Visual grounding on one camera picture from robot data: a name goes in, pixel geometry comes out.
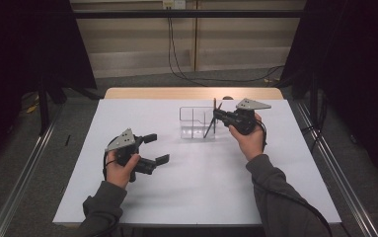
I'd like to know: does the person's left hand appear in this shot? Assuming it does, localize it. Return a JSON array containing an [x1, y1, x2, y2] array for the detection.
[[105, 152, 142, 190]]

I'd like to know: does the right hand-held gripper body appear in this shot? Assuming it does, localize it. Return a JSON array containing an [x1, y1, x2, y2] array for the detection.
[[224, 98, 272, 136]]

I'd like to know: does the black metal stand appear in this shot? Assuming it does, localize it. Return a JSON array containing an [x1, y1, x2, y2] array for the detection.
[[38, 77, 51, 136]]

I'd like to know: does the yellow floor tape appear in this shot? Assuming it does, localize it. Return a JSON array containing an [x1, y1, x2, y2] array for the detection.
[[25, 103, 40, 115]]

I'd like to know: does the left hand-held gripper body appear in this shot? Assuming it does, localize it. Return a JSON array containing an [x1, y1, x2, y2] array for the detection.
[[105, 127, 144, 184]]

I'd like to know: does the white wall outlet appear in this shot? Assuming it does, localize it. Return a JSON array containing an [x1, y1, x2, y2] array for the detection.
[[162, 0, 187, 10]]

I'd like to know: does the black power cable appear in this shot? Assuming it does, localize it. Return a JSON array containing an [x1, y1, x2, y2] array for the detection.
[[168, 16, 286, 84], [167, 16, 210, 88]]

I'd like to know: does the aluminium floor rail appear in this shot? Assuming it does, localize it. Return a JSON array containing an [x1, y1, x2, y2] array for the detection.
[[0, 105, 66, 237], [294, 100, 378, 237]]

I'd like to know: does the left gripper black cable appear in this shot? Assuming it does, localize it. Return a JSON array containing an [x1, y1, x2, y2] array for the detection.
[[102, 136, 120, 182]]

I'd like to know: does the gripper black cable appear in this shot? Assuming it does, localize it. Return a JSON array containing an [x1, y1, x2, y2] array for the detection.
[[255, 119, 334, 237], [102, 136, 120, 182]]

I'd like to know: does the long desk with dark edge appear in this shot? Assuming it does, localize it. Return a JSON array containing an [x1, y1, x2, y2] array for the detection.
[[71, 0, 307, 20]]

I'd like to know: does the black curtain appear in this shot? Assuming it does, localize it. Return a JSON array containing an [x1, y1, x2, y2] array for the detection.
[[278, 0, 378, 187], [0, 0, 98, 174]]

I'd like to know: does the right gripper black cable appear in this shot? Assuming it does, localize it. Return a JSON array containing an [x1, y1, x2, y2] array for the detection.
[[255, 119, 334, 237]]

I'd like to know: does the clear acrylic pen holder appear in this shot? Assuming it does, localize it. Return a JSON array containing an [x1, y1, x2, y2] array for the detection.
[[179, 106, 219, 139]]

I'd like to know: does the dark slim brush gold ferrule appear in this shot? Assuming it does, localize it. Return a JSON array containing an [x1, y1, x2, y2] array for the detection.
[[203, 102, 224, 139], [212, 97, 218, 134]]

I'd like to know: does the beige desk leg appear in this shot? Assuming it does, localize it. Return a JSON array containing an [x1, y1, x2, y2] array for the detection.
[[191, 18, 199, 72]]

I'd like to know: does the person's right hand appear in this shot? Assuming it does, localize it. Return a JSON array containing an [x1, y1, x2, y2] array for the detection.
[[228, 113, 267, 162]]

